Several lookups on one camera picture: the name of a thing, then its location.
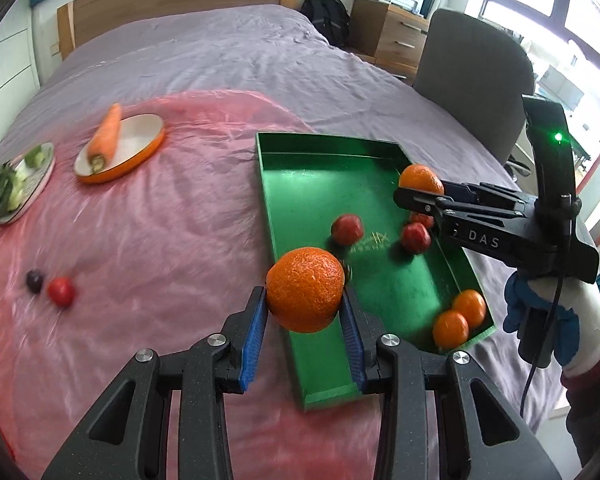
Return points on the green tray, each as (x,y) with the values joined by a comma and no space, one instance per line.
(305,200)

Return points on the wooden headboard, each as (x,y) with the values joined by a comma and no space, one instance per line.
(180,0)

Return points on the carrot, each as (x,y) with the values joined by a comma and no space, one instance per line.
(105,135)

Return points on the wooden nightstand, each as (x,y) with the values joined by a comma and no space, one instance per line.
(385,35)

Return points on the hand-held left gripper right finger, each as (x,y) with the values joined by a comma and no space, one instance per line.
(352,340)

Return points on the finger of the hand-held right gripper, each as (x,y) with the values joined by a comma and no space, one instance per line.
(457,190)
(420,201)

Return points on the orange mandarin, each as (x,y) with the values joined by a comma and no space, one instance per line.
(305,290)
(470,307)
(450,330)
(420,177)

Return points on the person's right hand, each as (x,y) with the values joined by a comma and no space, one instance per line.
(587,310)

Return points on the dark purple plum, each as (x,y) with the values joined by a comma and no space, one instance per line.
(350,271)
(35,281)

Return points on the white wardrobe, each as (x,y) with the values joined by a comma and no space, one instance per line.
(5,60)

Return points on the pink plastic sheet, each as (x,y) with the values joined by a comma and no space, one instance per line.
(155,260)

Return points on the red apple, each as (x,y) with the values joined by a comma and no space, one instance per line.
(347,227)
(422,220)
(61,291)
(416,238)

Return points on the white plate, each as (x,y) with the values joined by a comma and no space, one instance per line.
(39,185)

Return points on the person's right forearm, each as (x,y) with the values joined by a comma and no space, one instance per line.
(595,400)

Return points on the dark green leafy vegetable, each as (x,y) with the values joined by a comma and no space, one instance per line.
(0,192)

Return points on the grey office chair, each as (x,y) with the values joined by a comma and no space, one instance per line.
(470,85)

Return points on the pale green vegetable piece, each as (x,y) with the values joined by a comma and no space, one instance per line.
(36,157)

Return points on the black backpack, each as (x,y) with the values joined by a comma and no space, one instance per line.
(325,17)

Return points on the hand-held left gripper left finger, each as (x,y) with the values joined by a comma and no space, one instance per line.
(255,340)

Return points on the orange oval dish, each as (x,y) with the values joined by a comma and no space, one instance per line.
(135,135)

